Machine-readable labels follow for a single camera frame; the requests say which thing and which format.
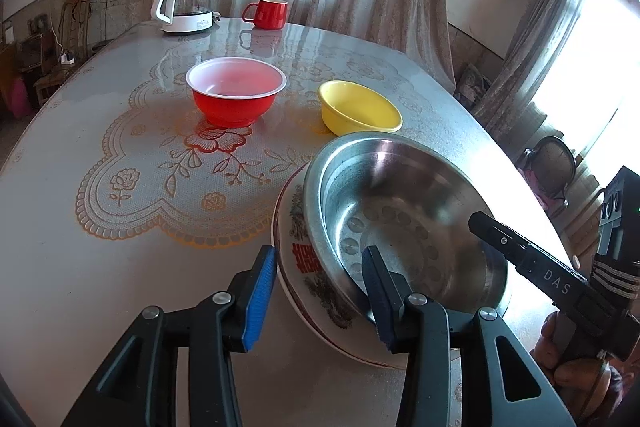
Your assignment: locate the red enamel mug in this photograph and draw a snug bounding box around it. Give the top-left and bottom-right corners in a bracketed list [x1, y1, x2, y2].
[242, 0, 289, 30]

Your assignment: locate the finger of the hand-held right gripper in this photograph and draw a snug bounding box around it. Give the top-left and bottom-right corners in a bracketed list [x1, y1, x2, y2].
[468, 211, 593, 308]

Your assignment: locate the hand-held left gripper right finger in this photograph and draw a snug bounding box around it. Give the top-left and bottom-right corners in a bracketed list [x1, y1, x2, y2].
[361, 245, 576, 427]

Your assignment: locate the pink plastic container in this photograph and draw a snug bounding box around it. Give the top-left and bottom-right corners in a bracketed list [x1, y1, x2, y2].
[4, 76, 28, 120]

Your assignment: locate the person's right hand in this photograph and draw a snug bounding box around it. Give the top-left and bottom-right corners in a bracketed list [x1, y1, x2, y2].
[530, 312, 626, 408]

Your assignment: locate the stainless steel bowl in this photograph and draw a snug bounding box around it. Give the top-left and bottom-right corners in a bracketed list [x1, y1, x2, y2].
[302, 132, 511, 325]

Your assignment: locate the yellow plastic bowl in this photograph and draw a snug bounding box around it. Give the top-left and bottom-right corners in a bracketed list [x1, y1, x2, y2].
[318, 80, 403, 136]

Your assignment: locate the red plastic bowl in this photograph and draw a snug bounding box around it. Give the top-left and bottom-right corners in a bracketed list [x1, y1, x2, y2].
[186, 58, 287, 128]

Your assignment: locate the pink rimmed floral plate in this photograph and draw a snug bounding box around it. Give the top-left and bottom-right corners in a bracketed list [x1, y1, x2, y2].
[270, 167, 513, 368]

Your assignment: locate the metal frame chair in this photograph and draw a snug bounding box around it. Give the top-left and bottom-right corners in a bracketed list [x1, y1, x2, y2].
[517, 136, 576, 212]

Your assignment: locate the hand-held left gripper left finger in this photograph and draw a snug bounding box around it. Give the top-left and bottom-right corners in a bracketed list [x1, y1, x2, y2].
[60, 244, 278, 427]

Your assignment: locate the white dragon print plate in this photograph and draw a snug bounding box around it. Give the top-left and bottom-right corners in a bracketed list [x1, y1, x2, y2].
[271, 164, 416, 358]

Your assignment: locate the beige side window curtain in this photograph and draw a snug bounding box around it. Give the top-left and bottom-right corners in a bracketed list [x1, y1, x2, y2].
[472, 0, 616, 142]

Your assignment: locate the gold floral table cover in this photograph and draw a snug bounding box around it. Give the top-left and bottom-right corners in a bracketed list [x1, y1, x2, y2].
[0, 17, 576, 427]

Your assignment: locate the leaning picture frame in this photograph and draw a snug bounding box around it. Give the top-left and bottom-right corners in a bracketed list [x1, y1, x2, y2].
[454, 64, 493, 108]

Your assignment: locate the white glass electric kettle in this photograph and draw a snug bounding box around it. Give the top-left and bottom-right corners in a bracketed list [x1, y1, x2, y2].
[151, 0, 221, 35]

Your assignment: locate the carved wooden chair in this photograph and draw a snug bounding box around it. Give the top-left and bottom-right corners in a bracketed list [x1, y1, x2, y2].
[59, 0, 93, 58]

